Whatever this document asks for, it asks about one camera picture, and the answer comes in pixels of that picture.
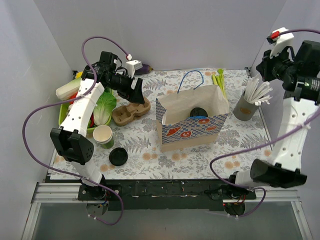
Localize long white cabbage toy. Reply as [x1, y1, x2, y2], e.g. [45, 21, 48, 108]
[55, 77, 82, 101]

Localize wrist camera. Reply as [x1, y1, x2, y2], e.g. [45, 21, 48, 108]
[125, 60, 143, 78]
[266, 27, 294, 59]

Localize yellow pepper toy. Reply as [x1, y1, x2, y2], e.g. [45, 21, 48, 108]
[75, 71, 83, 79]

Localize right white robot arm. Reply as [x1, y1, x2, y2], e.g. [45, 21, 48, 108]
[226, 40, 320, 199]

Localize checkered paper takeout bag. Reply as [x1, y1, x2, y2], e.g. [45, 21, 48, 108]
[155, 81, 230, 152]

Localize black cup lid on mat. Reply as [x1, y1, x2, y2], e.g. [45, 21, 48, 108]
[109, 147, 128, 167]

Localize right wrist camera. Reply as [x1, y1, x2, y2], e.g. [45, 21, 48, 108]
[266, 27, 294, 59]

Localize floral table mat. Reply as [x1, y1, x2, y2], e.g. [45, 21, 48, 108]
[49, 69, 273, 180]

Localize celery stalk toy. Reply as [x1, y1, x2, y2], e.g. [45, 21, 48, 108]
[211, 68, 228, 100]

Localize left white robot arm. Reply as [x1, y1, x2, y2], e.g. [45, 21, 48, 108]
[50, 51, 145, 200]

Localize straw holder with straws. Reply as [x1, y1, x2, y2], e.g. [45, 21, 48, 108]
[233, 74, 273, 121]

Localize napa cabbage toy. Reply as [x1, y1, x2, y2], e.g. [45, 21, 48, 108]
[93, 92, 117, 126]

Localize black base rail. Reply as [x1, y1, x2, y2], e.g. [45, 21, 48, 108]
[77, 179, 256, 211]

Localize green vegetable basket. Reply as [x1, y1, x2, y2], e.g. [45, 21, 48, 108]
[58, 77, 114, 135]

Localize stacked green paper cups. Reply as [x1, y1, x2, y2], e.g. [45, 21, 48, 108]
[92, 125, 114, 149]

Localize black cup lid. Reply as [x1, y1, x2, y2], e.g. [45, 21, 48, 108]
[189, 107, 208, 118]
[109, 147, 128, 167]

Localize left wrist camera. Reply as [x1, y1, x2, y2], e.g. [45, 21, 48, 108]
[125, 60, 143, 78]

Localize red pepper toy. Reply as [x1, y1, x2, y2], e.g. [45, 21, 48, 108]
[69, 92, 78, 104]

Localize cardboard cup carrier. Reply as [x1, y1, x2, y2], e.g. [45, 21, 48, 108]
[112, 97, 151, 126]

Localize purple eggplant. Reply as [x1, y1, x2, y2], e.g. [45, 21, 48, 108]
[140, 63, 154, 75]

